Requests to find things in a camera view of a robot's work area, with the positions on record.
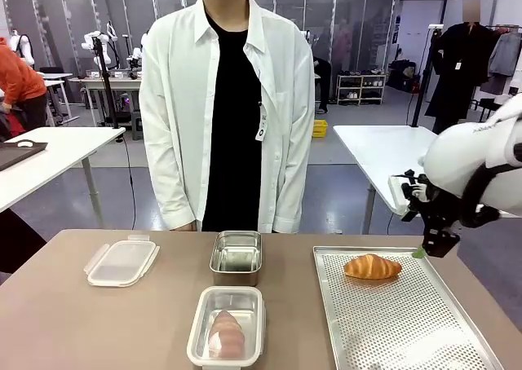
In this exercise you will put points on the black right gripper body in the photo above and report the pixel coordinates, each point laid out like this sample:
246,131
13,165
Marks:
440,235

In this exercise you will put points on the steel container with bread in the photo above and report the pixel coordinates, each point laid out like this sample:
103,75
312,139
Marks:
226,329

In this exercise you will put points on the translucent plastic clip lid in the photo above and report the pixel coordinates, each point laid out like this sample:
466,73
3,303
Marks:
122,262
204,305

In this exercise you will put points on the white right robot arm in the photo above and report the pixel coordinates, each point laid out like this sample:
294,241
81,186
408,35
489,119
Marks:
473,162

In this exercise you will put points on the empty steel container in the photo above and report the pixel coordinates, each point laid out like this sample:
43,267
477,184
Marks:
236,260

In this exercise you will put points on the person's right hand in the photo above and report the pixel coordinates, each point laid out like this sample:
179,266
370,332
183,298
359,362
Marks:
188,225

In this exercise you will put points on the perforated metal baking tray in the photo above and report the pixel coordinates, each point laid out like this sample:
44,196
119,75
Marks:
408,325

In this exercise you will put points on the white side table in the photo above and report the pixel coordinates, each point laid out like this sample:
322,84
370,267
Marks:
387,154
53,162

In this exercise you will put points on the black rolling cart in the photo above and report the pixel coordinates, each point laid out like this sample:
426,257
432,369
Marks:
487,107

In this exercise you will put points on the yellow plastic crate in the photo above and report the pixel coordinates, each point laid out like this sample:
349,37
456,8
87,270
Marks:
320,129

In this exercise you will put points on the black stand pole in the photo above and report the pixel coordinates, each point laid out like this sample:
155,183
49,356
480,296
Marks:
422,76

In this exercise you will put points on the wooden shoe shelf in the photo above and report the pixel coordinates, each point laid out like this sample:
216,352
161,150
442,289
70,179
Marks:
361,89

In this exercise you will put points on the person in black coat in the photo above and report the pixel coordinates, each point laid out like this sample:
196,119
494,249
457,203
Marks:
456,68

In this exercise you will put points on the grey hanging jacket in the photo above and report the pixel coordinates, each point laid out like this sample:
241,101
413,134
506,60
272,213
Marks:
505,54

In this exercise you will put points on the white name tag badge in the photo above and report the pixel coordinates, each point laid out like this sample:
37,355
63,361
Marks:
262,127

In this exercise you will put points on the person in white shirt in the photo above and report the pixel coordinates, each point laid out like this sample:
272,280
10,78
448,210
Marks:
228,113

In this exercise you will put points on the grey plastic stool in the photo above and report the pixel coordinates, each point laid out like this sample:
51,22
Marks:
137,127

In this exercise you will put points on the white background work table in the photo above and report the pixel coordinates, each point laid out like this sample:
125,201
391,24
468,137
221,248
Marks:
114,80

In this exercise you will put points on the black tripod pole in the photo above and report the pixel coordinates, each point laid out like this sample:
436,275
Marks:
107,85

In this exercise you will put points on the black flat tray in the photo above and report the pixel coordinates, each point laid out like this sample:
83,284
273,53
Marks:
18,154

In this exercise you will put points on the person in orange hoodie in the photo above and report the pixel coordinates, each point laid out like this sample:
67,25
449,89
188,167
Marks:
20,85

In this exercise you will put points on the white background mannequin robot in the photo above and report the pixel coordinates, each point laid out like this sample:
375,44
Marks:
24,48

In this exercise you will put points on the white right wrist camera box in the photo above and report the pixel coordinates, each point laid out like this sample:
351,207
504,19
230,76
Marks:
399,195

